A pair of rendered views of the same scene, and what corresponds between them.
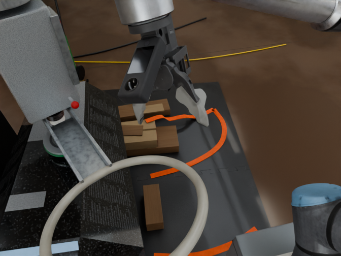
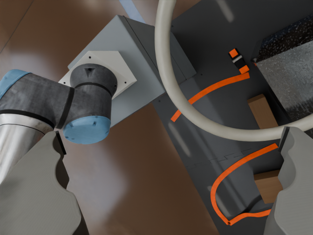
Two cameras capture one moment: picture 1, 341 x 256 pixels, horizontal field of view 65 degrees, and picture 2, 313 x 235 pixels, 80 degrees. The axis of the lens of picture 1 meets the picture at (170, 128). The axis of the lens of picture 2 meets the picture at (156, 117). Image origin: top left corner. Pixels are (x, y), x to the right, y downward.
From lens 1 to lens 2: 0.44 m
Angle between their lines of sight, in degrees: 39
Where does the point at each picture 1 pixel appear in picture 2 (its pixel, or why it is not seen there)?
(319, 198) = (77, 123)
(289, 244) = (126, 98)
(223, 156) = (208, 175)
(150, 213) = (263, 107)
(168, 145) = (266, 180)
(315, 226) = (83, 101)
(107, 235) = (302, 51)
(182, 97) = (36, 222)
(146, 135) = not seen: hidden behind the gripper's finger
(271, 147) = (172, 188)
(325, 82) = not seen: outside the picture
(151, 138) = not seen: hidden behind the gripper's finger
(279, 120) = (169, 213)
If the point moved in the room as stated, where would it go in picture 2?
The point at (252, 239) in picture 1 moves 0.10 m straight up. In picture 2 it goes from (151, 93) to (142, 98)
